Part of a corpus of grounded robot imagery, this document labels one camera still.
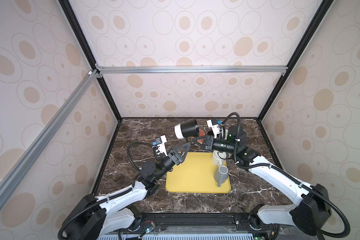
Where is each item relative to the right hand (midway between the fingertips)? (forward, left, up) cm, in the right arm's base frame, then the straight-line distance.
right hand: (194, 141), depth 68 cm
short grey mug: (-6, -15, -22) cm, 28 cm away
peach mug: (+5, -4, 0) cm, 6 cm away
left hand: (-5, +1, +4) cm, 7 cm away
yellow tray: (-1, -2, -31) cm, 31 cm away
